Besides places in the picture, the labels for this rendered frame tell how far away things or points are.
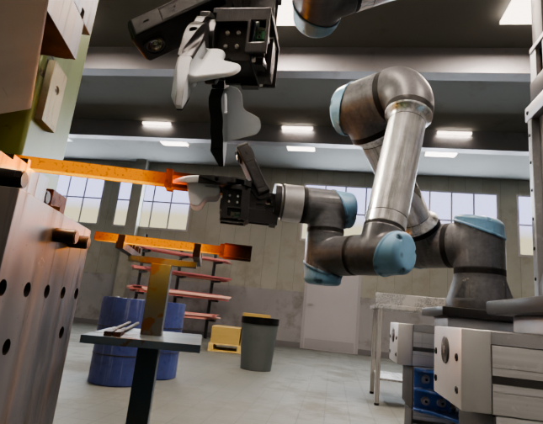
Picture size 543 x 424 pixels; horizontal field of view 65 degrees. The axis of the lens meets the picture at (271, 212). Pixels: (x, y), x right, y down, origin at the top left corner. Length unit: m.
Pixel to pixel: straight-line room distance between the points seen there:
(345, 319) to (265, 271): 2.24
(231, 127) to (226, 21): 0.12
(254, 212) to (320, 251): 0.15
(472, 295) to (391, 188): 0.39
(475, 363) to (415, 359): 0.50
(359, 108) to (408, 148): 0.19
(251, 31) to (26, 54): 0.21
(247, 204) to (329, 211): 0.16
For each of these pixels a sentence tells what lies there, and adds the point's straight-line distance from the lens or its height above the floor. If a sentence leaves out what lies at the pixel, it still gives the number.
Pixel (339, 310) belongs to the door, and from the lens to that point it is 10.50.
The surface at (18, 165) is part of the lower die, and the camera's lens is 0.88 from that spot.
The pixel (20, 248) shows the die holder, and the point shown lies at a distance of 0.79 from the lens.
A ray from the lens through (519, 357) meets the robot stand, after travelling 0.58.
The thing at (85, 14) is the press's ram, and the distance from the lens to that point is 1.15.
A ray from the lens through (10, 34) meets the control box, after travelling 0.39.
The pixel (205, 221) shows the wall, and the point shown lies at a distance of 11.28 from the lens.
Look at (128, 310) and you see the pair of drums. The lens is 4.13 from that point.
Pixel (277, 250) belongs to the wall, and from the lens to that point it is 10.75.
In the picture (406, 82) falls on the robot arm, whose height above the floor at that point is 1.25.
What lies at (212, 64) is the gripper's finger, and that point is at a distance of 0.43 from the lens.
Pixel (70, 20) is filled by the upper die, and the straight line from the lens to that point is 1.07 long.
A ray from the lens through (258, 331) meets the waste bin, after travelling 5.79.
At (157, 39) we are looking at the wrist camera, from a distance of 0.53.
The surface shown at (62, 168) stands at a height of 0.99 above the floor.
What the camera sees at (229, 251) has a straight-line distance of 1.25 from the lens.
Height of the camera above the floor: 0.77
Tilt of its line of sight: 13 degrees up
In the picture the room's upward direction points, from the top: 6 degrees clockwise
